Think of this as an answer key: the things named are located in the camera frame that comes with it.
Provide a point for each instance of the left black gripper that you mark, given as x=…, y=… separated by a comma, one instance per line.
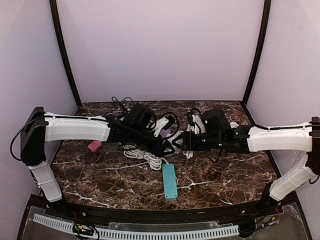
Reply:
x=158, y=146

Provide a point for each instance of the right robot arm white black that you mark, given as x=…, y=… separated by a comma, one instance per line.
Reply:
x=219, y=135

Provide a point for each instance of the right black frame post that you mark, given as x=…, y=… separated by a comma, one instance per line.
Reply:
x=258, y=51

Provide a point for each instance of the pink plug adapter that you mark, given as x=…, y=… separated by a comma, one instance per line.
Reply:
x=94, y=146

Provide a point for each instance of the left black frame post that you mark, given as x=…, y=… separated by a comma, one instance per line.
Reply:
x=63, y=52

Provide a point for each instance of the teal power strip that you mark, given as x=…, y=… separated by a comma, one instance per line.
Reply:
x=169, y=182

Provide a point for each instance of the small circuit board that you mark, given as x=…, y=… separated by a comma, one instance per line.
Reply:
x=83, y=230

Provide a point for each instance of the purple power strip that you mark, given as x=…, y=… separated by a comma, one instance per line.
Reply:
x=166, y=133

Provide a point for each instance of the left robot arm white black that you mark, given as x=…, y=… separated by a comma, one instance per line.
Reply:
x=138, y=126

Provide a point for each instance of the white power strip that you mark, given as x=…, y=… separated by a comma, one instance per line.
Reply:
x=234, y=125

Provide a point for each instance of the white cube socket adapter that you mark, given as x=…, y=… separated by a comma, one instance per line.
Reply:
x=170, y=149

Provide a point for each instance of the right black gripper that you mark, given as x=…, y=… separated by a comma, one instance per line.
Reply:
x=186, y=140

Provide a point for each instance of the white slotted cable duct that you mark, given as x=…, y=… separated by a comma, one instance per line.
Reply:
x=115, y=234

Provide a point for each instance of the black frame post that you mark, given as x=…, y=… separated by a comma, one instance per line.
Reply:
x=63, y=52
x=258, y=51

